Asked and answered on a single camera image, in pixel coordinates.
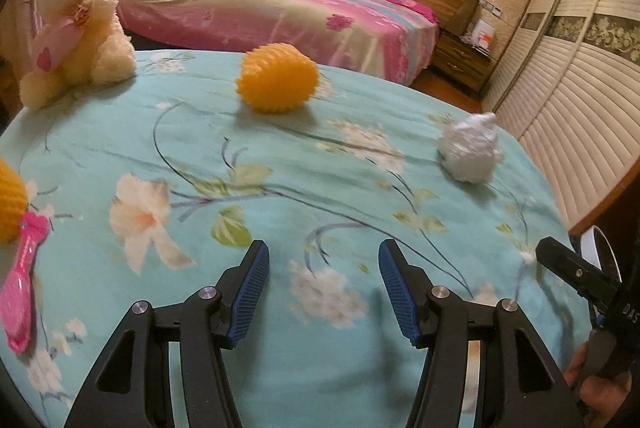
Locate orange spiky ball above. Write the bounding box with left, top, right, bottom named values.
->
left=235, top=42, right=321, bottom=115
left=0, top=158, right=28, bottom=244

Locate cream louvered wardrobe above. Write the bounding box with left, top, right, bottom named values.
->
left=482, top=0, right=640, bottom=229

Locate cream teddy bear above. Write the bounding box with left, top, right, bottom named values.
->
left=19, top=0, right=138, bottom=110

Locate wooden nightstand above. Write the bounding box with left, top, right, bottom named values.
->
left=432, top=30, right=496, bottom=98

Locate person's right hand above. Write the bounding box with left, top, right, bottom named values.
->
left=562, top=342, right=635, bottom=428

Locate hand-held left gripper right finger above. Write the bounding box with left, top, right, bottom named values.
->
left=378, top=239, right=586, bottom=428

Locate bed with pink floral sheet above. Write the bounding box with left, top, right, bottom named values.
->
left=116, top=0, right=441, bottom=88

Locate white crumpled paper ball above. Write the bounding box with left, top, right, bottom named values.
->
left=436, top=111, right=503, bottom=184

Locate teal floral tablecloth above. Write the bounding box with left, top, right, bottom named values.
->
left=0, top=49, right=596, bottom=428

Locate white box orange label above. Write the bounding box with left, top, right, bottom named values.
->
left=470, top=19, right=497, bottom=50

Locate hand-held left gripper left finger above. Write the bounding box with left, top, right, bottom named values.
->
left=64, top=239, right=271, bottom=428

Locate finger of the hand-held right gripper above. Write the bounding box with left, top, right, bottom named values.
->
left=536, top=236, right=623, bottom=309

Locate pink pillow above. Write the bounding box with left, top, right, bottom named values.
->
left=365, top=0, right=437, bottom=26

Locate pink hairbrush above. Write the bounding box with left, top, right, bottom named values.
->
left=0, top=210, right=51, bottom=355

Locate white trash bin black liner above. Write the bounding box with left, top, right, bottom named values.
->
left=570, top=225, right=623, bottom=284

